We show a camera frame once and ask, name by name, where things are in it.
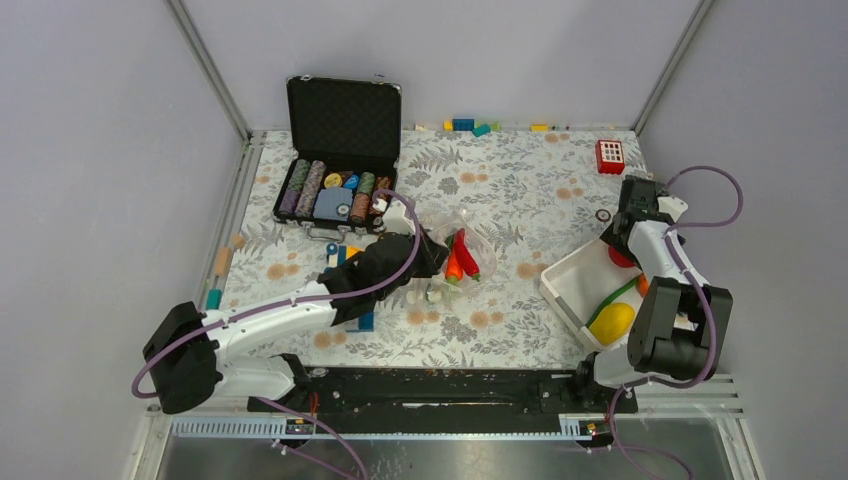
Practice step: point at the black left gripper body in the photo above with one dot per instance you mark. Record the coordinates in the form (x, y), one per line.
(424, 267)

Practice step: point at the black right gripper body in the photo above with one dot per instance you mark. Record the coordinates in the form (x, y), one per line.
(609, 237)

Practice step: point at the clear dotted zip top bag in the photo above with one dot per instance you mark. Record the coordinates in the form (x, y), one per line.
(436, 290)

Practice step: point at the red toy tomato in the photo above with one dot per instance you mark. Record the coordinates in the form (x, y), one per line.
(619, 259)

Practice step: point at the green toy bean pod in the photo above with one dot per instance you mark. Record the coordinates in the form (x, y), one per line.
(611, 298)

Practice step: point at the orange toy pumpkin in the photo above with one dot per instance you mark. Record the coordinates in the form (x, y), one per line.
(643, 285)

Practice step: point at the orange toy carrot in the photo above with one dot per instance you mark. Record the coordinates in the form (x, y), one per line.
(454, 273)

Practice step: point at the red toy chili pepper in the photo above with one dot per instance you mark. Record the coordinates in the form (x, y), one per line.
(466, 260)

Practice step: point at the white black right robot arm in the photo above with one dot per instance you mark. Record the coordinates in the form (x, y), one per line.
(692, 362)

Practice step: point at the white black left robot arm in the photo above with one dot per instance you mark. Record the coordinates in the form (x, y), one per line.
(194, 356)

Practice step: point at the white plastic food basket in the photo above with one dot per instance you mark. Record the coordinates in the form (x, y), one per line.
(577, 284)

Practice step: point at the orange yellow toy block car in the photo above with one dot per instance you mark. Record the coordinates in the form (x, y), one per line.
(337, 254)

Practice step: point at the red white window block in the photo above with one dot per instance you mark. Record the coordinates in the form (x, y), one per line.
(610, 158)

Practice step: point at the blue grey building block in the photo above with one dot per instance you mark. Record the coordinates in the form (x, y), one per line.
(364, 323)

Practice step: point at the floral patterned table mat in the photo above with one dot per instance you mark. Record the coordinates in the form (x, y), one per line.
(533, 196)

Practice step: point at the yellow toy lemon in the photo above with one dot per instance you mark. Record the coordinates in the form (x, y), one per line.
(611, 323)

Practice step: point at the black poker chip case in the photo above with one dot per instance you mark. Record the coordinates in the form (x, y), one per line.
(348, 125)

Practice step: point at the wooden block left edge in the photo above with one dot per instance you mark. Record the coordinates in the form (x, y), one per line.
(222, 261)

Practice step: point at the teal block left edge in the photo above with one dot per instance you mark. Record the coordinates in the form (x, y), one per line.
(213, 299)

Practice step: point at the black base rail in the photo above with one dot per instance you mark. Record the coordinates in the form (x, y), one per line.
(451, 401)

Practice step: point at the blue block at wall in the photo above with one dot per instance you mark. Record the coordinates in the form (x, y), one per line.
(462, 124)

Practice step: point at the teal block at wall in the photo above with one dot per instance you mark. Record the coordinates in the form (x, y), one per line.
(481, 130)

